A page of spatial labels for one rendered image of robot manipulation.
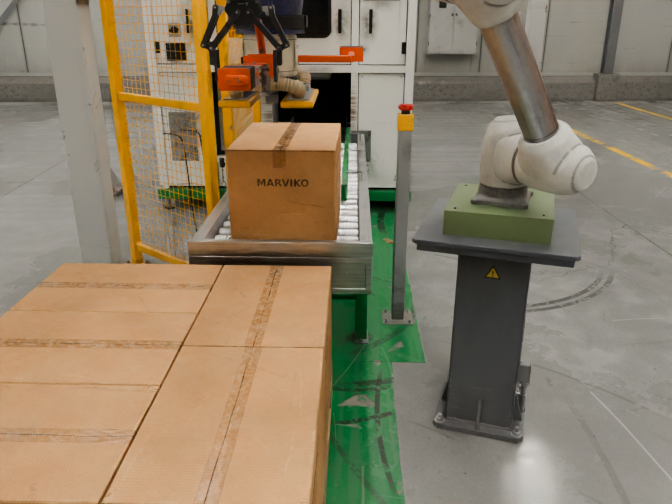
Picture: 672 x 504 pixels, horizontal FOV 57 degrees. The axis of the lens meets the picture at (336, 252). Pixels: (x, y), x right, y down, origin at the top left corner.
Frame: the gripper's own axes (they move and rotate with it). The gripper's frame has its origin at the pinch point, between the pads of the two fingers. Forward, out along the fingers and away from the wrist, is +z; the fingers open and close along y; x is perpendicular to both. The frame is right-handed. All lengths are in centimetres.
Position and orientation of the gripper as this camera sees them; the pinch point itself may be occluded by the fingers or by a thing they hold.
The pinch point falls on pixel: (246, 76)
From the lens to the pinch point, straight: 151.8
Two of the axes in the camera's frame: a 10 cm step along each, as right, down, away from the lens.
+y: -10.0, -0.1, 0.2
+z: 0.0, 9.3, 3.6
